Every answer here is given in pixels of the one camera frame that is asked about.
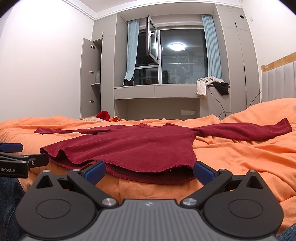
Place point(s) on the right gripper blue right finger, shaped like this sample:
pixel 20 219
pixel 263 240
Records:
pixel 213 182

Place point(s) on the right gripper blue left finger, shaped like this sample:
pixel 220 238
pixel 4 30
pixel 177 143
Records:
pixel 84 182

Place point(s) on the dark red long-sleeve sweater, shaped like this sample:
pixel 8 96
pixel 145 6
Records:
pixel 160 155

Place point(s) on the floral patterned pillow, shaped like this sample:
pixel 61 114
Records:
pixel 93 119

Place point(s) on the bright red knit hat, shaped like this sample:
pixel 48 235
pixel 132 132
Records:
pixel 103 115

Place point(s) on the orange patterned cloth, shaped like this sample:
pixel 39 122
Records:
pixel 115 119

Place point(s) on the black garment on desk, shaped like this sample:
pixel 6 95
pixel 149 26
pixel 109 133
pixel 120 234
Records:
pixel 221 87

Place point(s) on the white garment on desk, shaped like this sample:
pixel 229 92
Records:
pixel 202 83

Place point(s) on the open grey wardrobe door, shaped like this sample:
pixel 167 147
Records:
pixel 89 89

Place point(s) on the grey padded wooden headboard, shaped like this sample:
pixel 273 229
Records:
pixel 278 78

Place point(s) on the right light blue curtain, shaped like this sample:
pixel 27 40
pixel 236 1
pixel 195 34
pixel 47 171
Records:
pixel 213 55

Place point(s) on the light blue curtain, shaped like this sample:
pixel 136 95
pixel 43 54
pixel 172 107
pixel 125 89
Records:
pixel 213 55
pixel 132 43

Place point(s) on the window with open sash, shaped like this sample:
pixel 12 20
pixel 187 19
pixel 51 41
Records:
pixel 171 50

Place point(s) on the grey built-in wardrobe unit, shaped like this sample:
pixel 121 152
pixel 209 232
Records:
pixel 136 102

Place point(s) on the left light blue curtain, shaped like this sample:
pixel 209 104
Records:
pixel 132 43

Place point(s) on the white wall socket plate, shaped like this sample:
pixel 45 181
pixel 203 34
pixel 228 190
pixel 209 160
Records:
pixel 188 112

